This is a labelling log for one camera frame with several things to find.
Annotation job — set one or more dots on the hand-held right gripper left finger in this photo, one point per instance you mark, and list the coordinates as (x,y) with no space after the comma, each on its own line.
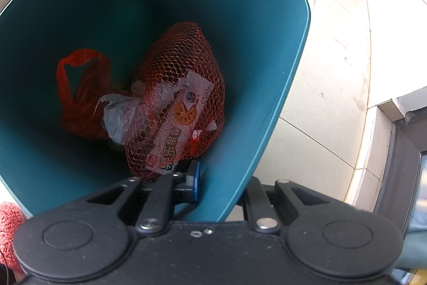
(195,181)

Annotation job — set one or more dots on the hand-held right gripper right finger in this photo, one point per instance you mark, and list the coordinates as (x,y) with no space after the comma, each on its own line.
(258,201)

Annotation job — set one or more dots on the teal plastic trash bin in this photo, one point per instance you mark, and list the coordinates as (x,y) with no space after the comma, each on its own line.
(83,4)

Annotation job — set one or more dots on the red mesh net bag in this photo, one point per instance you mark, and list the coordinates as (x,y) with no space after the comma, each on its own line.
(186,58)

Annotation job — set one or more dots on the grey door frame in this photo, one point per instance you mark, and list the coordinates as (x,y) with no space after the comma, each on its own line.
(397,171)

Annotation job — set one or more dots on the person's pink fleece clothing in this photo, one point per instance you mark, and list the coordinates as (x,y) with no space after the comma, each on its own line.
(10,231)

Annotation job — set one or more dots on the white green snack box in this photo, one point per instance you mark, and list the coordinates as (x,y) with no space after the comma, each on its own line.
(173,138)

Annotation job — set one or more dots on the white paper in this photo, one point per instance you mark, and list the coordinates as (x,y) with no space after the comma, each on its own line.
(116,119)

